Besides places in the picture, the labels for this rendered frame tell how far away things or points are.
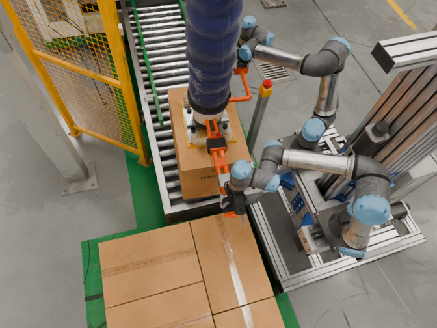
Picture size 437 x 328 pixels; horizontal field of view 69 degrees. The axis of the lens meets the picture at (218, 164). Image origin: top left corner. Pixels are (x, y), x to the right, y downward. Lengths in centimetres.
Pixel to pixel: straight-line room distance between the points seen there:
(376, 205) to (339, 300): 175
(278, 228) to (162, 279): 102
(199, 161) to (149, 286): 84
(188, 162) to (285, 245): 117
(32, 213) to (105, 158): 75
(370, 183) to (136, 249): 149
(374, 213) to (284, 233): 147
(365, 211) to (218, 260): 117
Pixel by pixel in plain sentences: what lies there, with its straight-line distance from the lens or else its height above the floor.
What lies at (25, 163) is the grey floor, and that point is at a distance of 337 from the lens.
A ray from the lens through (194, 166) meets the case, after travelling 177.
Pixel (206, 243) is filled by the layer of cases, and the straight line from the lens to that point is 216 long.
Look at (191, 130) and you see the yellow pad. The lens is 184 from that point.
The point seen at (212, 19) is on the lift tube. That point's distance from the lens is 131.
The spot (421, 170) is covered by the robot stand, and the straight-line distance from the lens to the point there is 198.
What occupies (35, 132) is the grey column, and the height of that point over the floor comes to 79.
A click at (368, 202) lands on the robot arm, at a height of 166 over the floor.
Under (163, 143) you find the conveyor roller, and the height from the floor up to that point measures 55.
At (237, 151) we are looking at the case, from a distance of 184.
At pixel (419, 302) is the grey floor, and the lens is 319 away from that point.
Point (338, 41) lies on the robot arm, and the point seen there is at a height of 167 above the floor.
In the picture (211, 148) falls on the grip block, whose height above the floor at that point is 123.
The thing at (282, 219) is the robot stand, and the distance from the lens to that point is 266.
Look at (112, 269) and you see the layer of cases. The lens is 218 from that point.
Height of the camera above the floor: 263
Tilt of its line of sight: 61 degrees down
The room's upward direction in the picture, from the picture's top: 8 degrees clockwise
